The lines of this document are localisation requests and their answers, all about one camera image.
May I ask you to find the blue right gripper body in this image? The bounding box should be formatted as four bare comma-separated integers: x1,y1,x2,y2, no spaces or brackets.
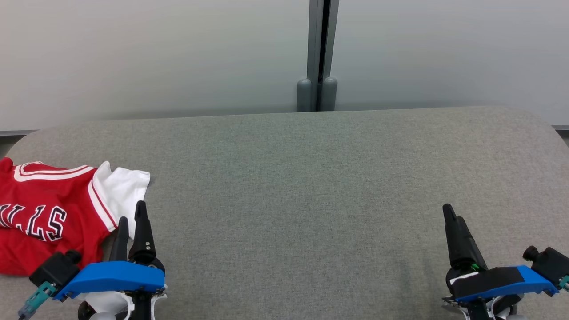
442,266,558,320

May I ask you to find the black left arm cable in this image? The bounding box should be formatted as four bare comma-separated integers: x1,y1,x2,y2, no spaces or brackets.
18,282,57,320

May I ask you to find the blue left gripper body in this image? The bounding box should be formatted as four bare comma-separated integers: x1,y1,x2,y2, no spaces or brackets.
53,261,166,320

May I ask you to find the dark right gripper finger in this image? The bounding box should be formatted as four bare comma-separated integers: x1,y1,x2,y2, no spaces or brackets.
442,204,465,269
458,217,488,269

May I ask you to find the grey wall divider post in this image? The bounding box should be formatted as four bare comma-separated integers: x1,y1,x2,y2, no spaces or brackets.
297,0,340,112

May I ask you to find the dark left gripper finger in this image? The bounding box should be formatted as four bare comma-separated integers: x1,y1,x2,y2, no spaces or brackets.
129,201,157,265
110,217,129,262

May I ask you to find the red white basketball jersey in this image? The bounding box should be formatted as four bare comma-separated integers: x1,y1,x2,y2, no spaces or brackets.
0,157,151,277

